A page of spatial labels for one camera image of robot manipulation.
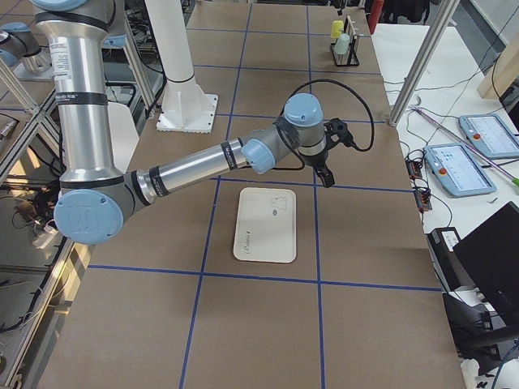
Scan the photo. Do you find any black labelled box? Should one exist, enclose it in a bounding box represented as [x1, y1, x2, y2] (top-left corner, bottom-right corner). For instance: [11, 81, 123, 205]
[426, 227, 475, 291]

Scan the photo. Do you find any teach pendant tablet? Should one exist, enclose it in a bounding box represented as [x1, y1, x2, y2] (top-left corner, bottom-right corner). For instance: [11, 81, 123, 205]
[458, 113, 518, 159]
[423, 143, 497, 198]

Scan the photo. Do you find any black laptop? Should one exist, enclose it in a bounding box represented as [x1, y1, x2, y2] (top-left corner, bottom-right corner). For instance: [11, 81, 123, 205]
[453, 201, 518, 325]

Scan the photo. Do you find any teach pendant tablet near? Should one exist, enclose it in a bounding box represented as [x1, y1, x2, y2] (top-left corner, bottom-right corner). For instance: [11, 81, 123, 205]
[423, 143, 497, 198]

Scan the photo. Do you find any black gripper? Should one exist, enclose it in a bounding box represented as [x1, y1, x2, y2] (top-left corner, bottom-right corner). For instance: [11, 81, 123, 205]
[302, 118, 352, 188]

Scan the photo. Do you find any red cylinder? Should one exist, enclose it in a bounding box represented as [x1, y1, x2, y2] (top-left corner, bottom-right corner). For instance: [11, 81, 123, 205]
[367, 0, 384, 35]

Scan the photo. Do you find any black wire cup rack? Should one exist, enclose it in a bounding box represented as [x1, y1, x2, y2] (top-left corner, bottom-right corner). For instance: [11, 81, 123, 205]
[329, 15, 360, 67]

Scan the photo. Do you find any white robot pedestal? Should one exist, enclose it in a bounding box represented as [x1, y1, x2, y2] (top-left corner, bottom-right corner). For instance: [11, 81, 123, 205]
[145, 0, 218, 133]

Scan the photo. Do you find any light green plastic cup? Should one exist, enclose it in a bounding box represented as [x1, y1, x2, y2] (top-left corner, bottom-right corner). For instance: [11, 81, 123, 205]
[333, 32, 350, 56]

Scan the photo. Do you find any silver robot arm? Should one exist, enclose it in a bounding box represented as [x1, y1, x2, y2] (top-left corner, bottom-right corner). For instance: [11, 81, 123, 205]
[33, 1, 354, 245]
[1, 22, 41, 67]

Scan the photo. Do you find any metal reacher grabber tool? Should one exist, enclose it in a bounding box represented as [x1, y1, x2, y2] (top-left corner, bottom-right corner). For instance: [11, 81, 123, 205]
[410, 105, 518, 186]

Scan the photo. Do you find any yellow plastic cup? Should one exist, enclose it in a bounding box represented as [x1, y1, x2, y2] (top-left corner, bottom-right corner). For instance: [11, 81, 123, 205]
[330, 19, 345, 40]

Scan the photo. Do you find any teach pendant tablet far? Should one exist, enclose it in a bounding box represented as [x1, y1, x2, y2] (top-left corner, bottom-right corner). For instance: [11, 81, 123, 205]
[458, 113, 518, 159]

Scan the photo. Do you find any aluminium frame post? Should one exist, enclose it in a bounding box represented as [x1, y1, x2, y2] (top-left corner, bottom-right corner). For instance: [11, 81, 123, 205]
[388, 0, 460, 127]

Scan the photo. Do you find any cream rabbit tray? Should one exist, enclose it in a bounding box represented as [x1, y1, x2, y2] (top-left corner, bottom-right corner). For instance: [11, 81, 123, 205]
[233, 187, 297, 264]

